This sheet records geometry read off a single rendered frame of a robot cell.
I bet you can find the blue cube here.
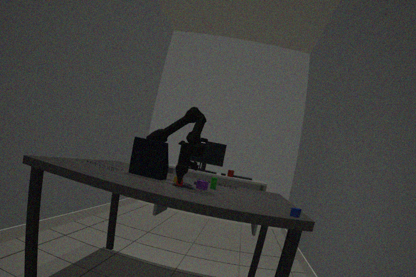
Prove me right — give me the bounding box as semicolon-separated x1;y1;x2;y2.
290;208;302;217

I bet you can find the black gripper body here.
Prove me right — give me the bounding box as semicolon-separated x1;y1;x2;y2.
176;154;190;172

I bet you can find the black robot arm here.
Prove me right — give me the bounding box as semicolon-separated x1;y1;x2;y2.
146;107;206;171

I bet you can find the purple cube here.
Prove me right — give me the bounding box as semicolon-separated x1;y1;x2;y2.
196;180;209;190

